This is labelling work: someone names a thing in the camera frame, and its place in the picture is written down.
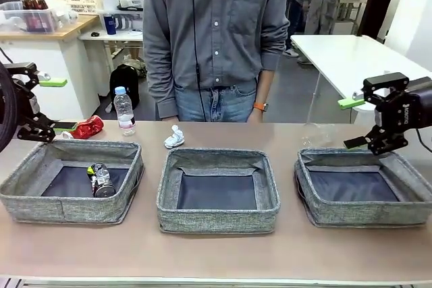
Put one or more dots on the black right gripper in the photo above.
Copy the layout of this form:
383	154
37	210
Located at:
418	106

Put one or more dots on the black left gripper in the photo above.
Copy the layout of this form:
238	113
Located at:
23	90

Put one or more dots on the person in grey shirt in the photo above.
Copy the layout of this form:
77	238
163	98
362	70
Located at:
219	31

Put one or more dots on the orange wrist watch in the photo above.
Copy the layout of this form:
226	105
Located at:
260	107

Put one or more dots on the white paper roll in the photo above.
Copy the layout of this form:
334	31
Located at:
110	1

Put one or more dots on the crushed clear plastic cup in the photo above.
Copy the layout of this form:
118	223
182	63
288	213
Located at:
317	136

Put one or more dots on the dark blue bottle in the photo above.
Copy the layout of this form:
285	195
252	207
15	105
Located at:
110	25

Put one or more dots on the crushed silver black can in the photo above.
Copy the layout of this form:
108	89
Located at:
103	183

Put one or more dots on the clear plastic storage box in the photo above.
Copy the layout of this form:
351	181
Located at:
30	20

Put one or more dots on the clear bottle pink label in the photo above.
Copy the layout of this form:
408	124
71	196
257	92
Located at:
124	109

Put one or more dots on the person's left hand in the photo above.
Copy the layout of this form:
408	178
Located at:
256	117

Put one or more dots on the white plastic crate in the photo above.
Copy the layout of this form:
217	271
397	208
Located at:
84	3

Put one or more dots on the person's left forearm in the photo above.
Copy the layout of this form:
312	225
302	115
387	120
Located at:
261	89

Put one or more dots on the crushed red can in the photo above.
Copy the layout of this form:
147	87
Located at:
87	127

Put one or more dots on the person's right forearm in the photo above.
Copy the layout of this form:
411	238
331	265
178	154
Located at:
162	92

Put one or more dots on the white desk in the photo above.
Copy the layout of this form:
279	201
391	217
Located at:
114	36

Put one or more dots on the white table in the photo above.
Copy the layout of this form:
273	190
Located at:
337	52

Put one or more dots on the light wood table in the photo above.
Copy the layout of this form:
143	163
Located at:
67	31

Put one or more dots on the grey fabric basket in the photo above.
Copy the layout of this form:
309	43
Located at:
216	220
84	212
354	214

